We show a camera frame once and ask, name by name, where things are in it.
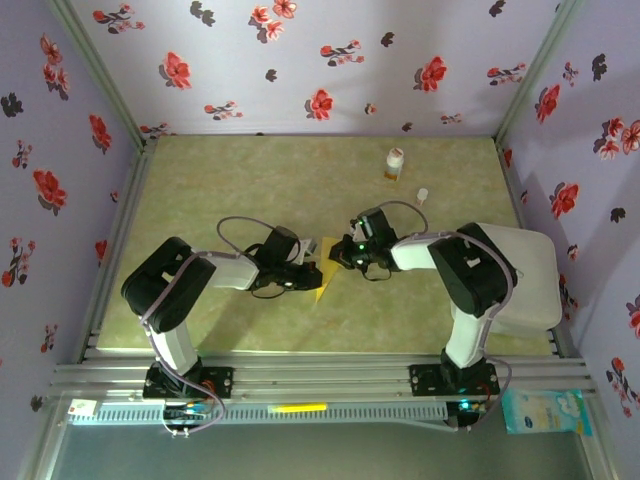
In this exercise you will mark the long aluminium mounting rail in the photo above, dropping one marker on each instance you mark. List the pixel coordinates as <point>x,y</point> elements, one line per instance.
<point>320,375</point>

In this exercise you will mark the small white sticker label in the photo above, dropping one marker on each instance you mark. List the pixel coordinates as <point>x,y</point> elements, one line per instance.
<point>83,408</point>

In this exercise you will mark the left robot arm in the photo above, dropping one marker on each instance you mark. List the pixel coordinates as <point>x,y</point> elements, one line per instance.
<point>165,285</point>

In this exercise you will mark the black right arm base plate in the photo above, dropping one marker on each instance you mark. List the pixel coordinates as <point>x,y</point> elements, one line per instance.
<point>425,380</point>

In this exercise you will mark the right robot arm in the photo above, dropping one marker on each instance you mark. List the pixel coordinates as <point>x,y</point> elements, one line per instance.
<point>470,275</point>

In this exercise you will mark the aluminium lower frame bar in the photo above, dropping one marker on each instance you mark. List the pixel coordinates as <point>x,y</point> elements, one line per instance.
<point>600,440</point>
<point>45,440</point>

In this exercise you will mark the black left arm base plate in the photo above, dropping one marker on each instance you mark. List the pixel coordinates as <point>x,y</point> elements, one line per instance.
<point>220,382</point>

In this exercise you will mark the large white pill bottle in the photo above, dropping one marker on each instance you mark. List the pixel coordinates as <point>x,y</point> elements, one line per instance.
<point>393,166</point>

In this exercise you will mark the yellow paper sheet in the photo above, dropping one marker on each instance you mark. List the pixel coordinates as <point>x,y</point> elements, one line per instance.
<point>326,252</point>

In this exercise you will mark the aluminium table side rail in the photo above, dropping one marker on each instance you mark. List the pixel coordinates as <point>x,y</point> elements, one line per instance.
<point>510,180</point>
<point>129,200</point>

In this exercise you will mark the aluminium corner post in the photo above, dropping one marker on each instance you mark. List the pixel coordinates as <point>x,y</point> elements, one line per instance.
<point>100,70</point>
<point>540,65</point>

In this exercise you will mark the blue wet wipes pack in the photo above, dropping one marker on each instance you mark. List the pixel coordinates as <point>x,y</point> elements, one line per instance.
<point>547,412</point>

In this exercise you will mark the small white pill bottle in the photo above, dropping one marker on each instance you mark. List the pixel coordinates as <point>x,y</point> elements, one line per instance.
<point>422,197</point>

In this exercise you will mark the yellow label strip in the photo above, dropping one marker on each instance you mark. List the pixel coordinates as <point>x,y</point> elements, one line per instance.
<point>297,408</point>

